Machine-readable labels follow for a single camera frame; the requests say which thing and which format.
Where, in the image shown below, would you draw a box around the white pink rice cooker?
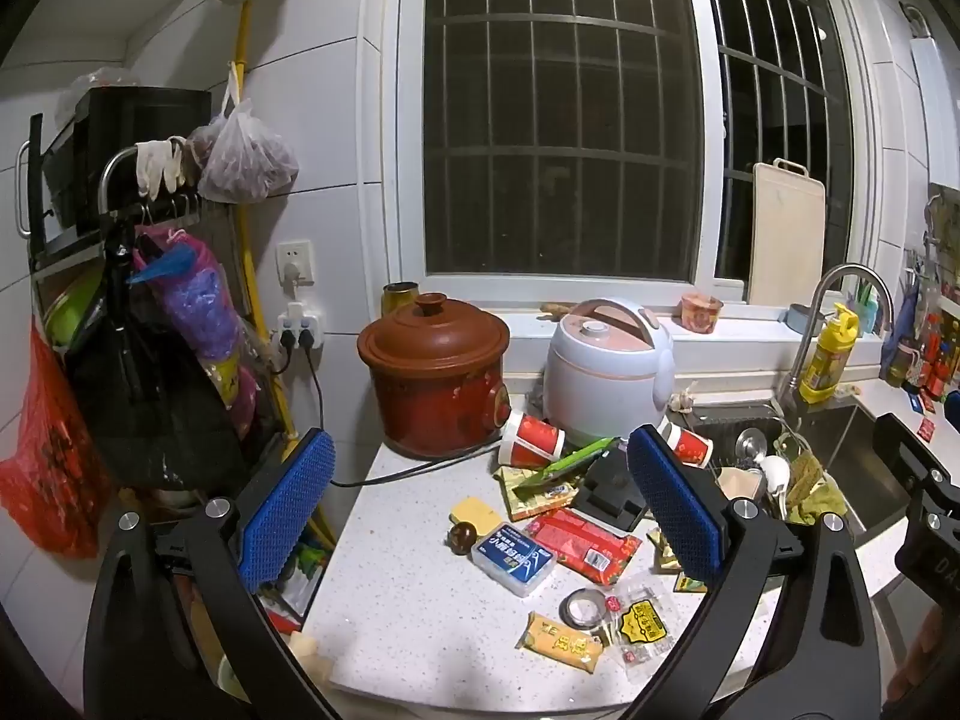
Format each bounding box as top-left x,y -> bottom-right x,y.
543,298 -> 674,446

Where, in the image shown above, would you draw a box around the yellow sponge block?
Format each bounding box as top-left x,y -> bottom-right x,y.
449,496 -> 506,535

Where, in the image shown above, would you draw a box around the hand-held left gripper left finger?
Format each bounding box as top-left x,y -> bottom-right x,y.
84,427 -> 338,720

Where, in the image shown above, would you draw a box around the yellow snack packet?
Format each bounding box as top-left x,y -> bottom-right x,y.
514,610 -> 605,676

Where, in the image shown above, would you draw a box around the clear packet yellow label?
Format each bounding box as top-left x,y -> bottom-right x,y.
602,576 -> 680,665

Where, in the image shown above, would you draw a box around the black microwave oven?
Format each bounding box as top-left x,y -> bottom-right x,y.
28,86 -> 213,256

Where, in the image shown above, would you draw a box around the yellow gas pipe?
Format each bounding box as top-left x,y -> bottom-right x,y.
234,0 -> 338,548

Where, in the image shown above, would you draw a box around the clear tape roll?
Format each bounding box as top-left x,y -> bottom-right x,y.
560,588 -> 614,632

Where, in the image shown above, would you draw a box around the metal kitchen rack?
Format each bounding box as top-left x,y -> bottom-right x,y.
28,112 -> 252,361

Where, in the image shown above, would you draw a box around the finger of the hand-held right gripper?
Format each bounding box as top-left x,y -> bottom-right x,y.
872,412 -> 947,497

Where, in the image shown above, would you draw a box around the blue white tissue pack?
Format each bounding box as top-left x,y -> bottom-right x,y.
470,520 -> 557,599

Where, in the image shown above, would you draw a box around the black trash bag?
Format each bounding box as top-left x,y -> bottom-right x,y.
66,236 -> 252,490

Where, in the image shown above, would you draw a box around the steel sink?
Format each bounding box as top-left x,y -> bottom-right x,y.
666,397 -> 914,535

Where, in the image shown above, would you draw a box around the small yellow packet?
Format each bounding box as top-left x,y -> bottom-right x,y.
647,528 -> 710,596

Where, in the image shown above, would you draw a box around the green dish cloth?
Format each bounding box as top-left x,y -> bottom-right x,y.
784,450 -> 850,527

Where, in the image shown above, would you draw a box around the yellow dish soap bottle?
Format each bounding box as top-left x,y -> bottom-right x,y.
798,303 -> 860,405

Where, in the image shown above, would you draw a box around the white cutting board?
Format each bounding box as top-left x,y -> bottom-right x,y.
748,157 -> 827,308

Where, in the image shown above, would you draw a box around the red instant noodle bowl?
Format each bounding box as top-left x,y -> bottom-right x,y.
680,292 -> 725,335

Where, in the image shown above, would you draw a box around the white wall socket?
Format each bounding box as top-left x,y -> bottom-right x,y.
276,241 -> 314,290

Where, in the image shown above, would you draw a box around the white plastic scoop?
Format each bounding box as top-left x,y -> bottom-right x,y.
757,454 -> 793,518

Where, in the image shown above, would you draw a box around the black power cord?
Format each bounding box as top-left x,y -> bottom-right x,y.
266,337 -> 505,488

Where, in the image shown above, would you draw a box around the red paper cup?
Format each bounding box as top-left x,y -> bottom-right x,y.
658,421 -> 715,467
498,412 -> 566,470

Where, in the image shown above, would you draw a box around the red plastic bag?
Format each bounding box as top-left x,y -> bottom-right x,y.
0,315 -> 104,560

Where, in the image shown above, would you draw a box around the green snack packet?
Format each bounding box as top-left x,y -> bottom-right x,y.
535,436 -> 620,488

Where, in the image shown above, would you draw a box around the clear bag of red dates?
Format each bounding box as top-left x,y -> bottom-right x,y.
196,64 -> 300,205

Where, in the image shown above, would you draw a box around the gold tin can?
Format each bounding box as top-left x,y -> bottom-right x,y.
382,281 -> 420,318

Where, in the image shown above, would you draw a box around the row of condiment bottles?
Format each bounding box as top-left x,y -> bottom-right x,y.
883,270 -> 960,400

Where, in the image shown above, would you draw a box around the purple plastic bag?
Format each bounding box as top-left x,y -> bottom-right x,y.
127,229 -> 250,391

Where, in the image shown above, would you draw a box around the person's right hand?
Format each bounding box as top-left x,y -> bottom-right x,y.
883,604 -> 960,703

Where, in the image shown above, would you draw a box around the tan sponge cloth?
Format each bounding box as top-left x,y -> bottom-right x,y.
716,466 -> 764,503

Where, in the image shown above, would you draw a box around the yellow green flat packet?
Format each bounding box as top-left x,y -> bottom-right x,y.
493,465 -> 580,520

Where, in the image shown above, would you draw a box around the barred window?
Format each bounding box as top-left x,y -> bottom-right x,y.
386,0 -> 875,308

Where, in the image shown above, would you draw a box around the brown clay slow cooker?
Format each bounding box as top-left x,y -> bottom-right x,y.
357,292 -> 512,461

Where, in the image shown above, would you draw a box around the white rubber gloves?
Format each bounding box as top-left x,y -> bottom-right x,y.
135,136 -> 186,200

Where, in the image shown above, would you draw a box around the green bowl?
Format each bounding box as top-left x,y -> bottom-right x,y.
43,268 -> 107,352

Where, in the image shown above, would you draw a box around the steel kitchen faucet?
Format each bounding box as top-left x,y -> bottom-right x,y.
775,262 -> 895,415

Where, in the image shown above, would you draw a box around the red sausage packet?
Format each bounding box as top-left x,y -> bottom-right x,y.
523,507 -> 645,588

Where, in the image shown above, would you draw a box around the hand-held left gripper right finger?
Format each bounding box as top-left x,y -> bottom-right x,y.
622,424 -> 886,720

